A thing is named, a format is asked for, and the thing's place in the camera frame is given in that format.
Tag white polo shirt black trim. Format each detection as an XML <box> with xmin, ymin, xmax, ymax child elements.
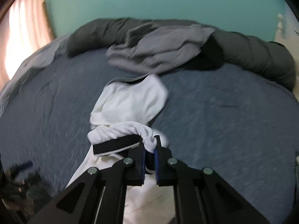
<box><xmin>69</xmin><ymin>74</ymin><xmax>175</xmax><ymax>223</ymax></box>

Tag blue patterned bed sheet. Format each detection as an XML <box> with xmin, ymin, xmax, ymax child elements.
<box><xmin>1</xmin><ymin>49</ymin><xmax>298</xmax><ymax>223</ymax></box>

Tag dark grey rolled duvet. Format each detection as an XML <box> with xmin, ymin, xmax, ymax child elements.
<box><xmin>67</xmin><ymin>18</ymin><xmax>296</xmax><ymax>91</ymax></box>

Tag grey knit sweater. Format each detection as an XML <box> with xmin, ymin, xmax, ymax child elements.
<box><xmin>106</xmin><ymin>23</ymin><xmax>215</xmax><ymax>74</ymax></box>

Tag peach window curtain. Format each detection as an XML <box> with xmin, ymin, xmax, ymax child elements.
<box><xmin>1</xmin><ymin>0</ymin><xmax>54</xmax><ymax>88</ymax></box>

